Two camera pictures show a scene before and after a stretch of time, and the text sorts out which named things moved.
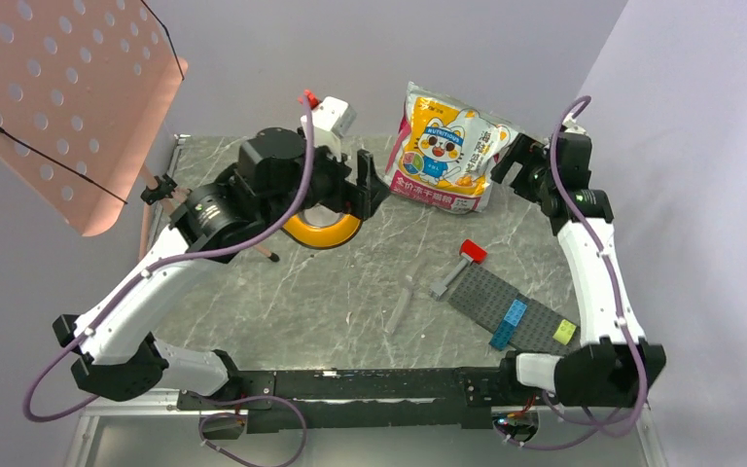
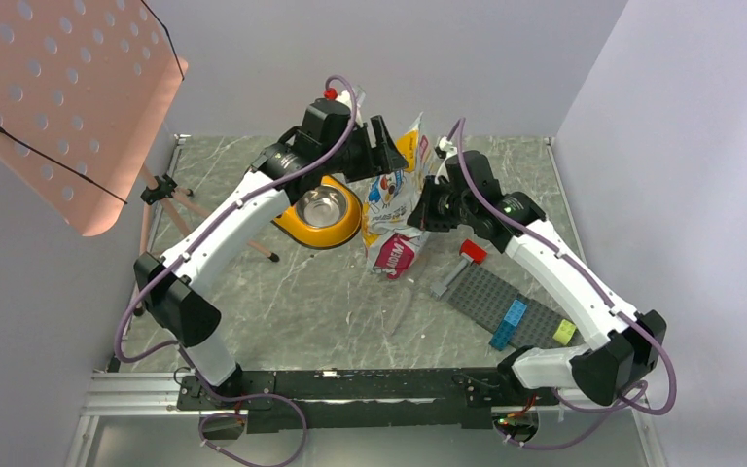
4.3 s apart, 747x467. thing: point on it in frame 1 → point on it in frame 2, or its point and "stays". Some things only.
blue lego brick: (505, 329) stays
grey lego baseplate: (487, 299) stays
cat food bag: (445, 151) → (391, 245)
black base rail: (367, 399) stays
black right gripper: (527, 151) → (422, 215)
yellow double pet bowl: (321, 227) stays
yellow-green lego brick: (564, 332) stays
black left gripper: (359, 199) → (378, 161)
